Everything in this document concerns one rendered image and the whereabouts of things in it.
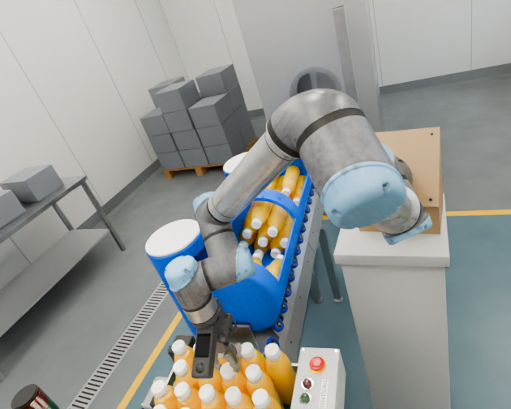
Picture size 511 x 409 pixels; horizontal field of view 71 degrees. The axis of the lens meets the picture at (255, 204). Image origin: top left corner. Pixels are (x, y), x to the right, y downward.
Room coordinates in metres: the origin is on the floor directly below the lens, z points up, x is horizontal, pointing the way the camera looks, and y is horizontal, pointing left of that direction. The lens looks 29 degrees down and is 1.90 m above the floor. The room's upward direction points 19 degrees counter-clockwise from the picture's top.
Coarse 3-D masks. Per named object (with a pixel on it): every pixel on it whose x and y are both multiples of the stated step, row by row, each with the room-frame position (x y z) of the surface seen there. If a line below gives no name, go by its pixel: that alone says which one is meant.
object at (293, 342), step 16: (320, 208) 1.58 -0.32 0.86; (320, 224) 1.76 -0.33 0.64; (304, 256) 1.20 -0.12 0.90; (304, 272) 1.13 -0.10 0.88; (304, 288) 1.07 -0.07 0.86; (304, 304) 1.00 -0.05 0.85; (256, 336) 0.86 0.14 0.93; (272, 336) 0.84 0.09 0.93; (288, 336) 0.84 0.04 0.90; (288, 352) 0.79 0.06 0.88
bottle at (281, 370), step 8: (280, 352) 0.64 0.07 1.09; (272, 360) 0.63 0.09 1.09; (280, 360) 0.63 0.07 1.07; (288, 360) 0.64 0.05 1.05; (272, 368) 0.62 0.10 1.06; (280, 368) 0.62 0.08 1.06; (288, 368) 0.62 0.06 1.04; (272, 376) 0.62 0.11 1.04; (280, 376) 0.61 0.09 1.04; (288, 376) 0.62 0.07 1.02; (280, 384) 0.61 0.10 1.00; (288, 384) 0.61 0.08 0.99; (280, 392) 0.62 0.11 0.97; (288, 392) 0.61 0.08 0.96; (288, 400) 0.61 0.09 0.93
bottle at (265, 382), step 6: (264, 372) 0.61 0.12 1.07; (264, 378) 0.60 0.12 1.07; (270, 378) 0.61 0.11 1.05; (252, 384) 0.59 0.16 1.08; (258, 384) 0.58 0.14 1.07; (264, 384) 0.58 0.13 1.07; (270, 384) 0.59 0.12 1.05; (252, 390) 0.58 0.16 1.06; (270, 390) 0.58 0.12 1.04; (276, 390) 0.60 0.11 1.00; (276, 396) 0.59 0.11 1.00; (282, 408) 0.59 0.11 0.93
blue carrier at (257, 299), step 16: (272, 192) 1.25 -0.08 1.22; (304, 192) 1.36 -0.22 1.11; (288, 208) 1.18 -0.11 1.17; (304, 208) 1.30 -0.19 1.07; (240, 224) 1.34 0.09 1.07; (288, 240) 1.05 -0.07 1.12; (288, 256) 0.99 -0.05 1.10; (256, 272) 0.85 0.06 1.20; (288, 272) 0.95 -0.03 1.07; (224, 288) 0.87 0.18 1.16; (240, 288) 0.85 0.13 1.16; (256, 288) 0.83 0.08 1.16; (272, 288) 0.83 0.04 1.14; (224, 304) 0.88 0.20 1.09; (240, 304) 0.86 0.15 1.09; (256, 304) 0.83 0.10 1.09; (272, 304) 0.81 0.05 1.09; (240, 320) 0.87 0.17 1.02; (256, 320) 0.84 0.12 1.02; (272, 320) 0.82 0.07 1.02
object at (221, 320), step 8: (216, 312) 0.64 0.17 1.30; (224, 312) 0.69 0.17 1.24; (208, 320) 0.62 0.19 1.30; (216, 320) 0.66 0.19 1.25; (224, 320) 0.67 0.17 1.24; (224, 328) 0.64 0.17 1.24; (232, 328) 0.67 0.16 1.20; (224, 336) 0.63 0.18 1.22; (216, 352) 0.63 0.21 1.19; (224, 352) 0.62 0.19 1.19
